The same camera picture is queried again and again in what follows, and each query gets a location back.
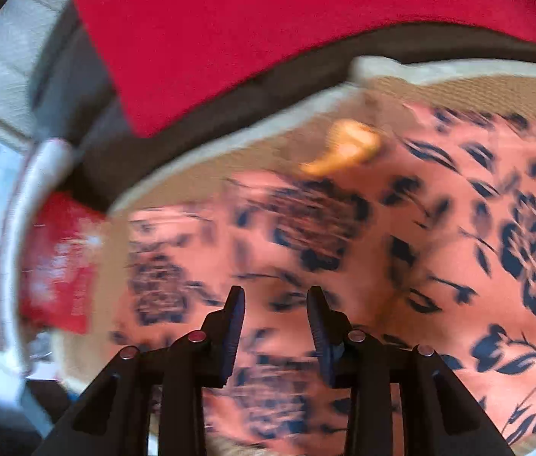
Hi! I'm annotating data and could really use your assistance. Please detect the red gift box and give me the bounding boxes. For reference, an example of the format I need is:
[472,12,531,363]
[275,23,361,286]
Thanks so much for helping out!
[18,192,107,336]

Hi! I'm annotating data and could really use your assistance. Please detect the orange floral child's top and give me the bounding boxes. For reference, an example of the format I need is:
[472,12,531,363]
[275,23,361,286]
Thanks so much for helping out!
[111,100,536,452]

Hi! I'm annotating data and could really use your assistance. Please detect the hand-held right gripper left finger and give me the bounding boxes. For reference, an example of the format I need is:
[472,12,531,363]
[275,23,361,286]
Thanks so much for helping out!
[35,286,246,456]

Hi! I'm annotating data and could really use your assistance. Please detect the red blanket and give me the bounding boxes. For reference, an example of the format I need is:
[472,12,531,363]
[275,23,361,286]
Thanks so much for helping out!
[73,0,536,138]

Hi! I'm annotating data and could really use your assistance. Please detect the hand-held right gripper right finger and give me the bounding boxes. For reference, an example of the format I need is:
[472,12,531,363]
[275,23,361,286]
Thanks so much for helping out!
[307,286,516,456]

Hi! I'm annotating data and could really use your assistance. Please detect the woven straw sofa mat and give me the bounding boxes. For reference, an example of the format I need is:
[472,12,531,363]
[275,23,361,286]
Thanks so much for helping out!
[59,57,536,456]

